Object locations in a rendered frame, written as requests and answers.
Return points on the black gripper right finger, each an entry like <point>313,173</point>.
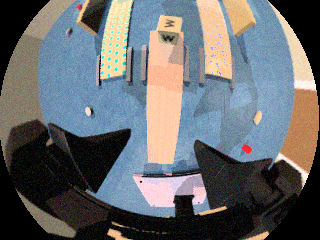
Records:
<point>222,175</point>

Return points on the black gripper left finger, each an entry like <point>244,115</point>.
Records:
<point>93,156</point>

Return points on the tan labelled cube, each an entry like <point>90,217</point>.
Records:
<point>168,30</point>

